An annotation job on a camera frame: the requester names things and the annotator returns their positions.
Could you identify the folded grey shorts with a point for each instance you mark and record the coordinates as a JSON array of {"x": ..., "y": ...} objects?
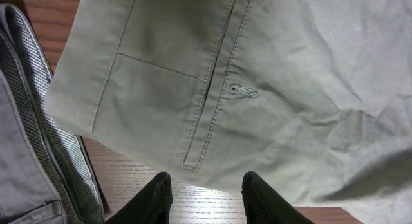
[{"x": 46, "y": 176}]

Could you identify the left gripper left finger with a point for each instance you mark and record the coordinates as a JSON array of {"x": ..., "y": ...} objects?
[{"x": 150, "y": 206}]

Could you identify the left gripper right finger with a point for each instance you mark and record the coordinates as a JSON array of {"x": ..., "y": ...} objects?
[{"x": 263, "y": 205}]

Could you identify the khaki shorts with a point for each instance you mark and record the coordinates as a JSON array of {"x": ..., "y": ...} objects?
[{"x": 313, "y": 95}]

